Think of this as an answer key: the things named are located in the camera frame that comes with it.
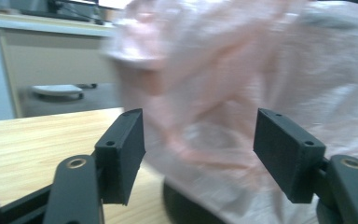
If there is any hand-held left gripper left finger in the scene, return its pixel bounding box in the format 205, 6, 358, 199
93, 107, 146, 206

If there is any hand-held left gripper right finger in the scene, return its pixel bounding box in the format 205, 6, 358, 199
253, 107, 327, 204

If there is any round floor base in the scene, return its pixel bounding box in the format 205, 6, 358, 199
31, 83, 85, 102

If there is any beige wooden desk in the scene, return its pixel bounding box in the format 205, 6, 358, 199
0, 12, 122, 119

